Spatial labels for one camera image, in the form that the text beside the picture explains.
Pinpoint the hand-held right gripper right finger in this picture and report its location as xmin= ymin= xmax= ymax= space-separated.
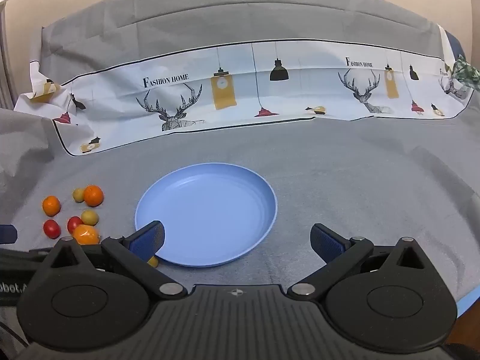
xmin=287 ymin=223 xmax=430 ymax=301

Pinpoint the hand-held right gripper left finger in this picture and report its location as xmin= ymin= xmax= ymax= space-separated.
xmin=45 ymin=220 xmax=188 ymax=301

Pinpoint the orange mandarin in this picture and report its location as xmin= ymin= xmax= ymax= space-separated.
xmin=83 ymin=185 xmax=104 ymax=207
xmin=42 ymin=195 xmax=61 ymax=217

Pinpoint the plastic-wrapped orange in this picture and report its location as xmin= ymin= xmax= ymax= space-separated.
xmin=72 ymin=224 xmax=101 ymax=245

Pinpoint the blue plastic plate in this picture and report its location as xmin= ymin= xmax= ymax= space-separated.
xmin=134 ymin=163 xmax=279 ymax=268

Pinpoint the light blue sheet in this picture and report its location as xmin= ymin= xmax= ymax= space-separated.
xmin=455 ymin=290 xmax=474 ymax=316

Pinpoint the white printed deer cloth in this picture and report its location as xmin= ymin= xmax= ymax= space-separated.
xmin=14 ymin=22 xmax=480 ymax=157

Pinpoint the green patterned cloth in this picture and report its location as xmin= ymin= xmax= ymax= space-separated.
xmin=448 ymin=54 xmax=480 ymax=91

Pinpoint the dark blue object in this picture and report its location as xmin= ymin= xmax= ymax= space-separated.
xmin=448 ymin=30 xmax=466 ymax=61

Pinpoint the black cable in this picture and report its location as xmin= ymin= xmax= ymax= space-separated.
xmin=0 ymin=322 xmax=29 ymax=347

